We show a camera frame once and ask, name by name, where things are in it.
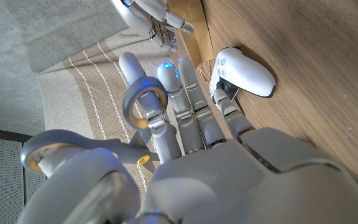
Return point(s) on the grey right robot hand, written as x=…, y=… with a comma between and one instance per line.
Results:
x=145, y=15

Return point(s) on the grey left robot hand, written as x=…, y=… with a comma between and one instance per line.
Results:
x=228, y=180

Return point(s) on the brown paper bag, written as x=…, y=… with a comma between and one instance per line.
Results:
x=197, y=31

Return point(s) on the white game controller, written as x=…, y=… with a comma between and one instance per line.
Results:
x=247, y=74

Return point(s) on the striped beige curtain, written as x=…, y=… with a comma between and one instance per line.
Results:
x=82, y=93

